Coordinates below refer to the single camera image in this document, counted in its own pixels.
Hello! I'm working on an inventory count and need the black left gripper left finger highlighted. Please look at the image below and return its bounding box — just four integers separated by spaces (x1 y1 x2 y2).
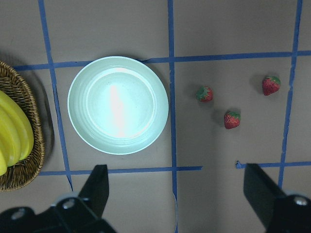
48 164 109 233

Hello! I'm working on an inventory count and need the light green plate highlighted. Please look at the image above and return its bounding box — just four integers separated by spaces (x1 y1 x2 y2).
67 56 169 155

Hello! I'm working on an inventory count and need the red strawberry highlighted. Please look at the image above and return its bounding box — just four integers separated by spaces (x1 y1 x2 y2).
224 111 241 130
262 76 281 96
196 85 213 102

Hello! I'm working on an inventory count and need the woven wicker basket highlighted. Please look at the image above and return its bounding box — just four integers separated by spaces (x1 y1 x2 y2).
0 62 45 192

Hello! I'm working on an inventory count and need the yellow banana bunch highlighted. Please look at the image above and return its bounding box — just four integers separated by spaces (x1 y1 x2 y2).
0 91 34 175

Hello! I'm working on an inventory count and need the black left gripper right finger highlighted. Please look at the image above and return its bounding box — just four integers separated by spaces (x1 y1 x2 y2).
243 164 311 233

